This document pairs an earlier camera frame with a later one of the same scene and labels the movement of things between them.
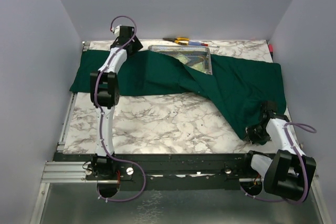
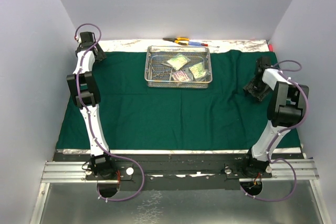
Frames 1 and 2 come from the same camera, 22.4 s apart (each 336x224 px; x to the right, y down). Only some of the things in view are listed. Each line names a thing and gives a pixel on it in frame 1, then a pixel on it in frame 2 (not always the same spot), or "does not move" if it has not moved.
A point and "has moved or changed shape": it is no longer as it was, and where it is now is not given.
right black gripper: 251,137 to 260,96
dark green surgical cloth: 239,87 has moved or changed shape
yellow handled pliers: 176,40 does not move
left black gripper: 135,45 to 100,56
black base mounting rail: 170,171 does not move
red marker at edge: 271,48 does not move
